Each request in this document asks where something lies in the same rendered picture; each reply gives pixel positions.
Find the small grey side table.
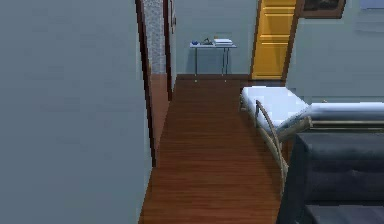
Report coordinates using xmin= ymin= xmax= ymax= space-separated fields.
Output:
xmin=189 ymin=41 xmax=238 ymax=83

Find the white lounge chair wooden frame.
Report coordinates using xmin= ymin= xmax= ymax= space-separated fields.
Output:
xmin=239 ymin=85 xmax=384 ymax=194

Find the yellow panelled room door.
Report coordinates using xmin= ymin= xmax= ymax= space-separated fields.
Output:
xmin=250 ymin=0 xmax=299 ymax=81

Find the dark grey sofa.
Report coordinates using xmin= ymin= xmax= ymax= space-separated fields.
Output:
xmin=275 ymin=132 xmax=384 ymax=224

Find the dark framed wall picture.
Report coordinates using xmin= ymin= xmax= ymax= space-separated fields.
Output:
xmin=300 ymin=0 xmax=347 ymax=20

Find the stack of white books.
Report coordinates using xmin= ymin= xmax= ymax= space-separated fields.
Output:
xmin=213 ymin=38 xmax=234 ymax=47

